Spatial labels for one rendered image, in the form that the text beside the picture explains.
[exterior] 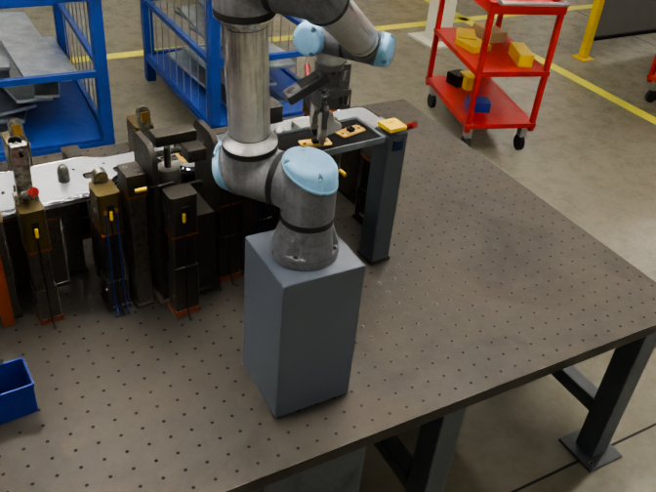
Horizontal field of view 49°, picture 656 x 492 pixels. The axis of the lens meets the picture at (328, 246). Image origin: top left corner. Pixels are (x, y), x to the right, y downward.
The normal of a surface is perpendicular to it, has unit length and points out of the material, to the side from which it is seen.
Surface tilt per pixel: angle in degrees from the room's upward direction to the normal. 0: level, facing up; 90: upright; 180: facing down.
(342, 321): 90
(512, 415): 0
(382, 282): 0
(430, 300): 0
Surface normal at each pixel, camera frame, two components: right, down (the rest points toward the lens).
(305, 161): 0.20, -0.77
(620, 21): 0.48, 0.54
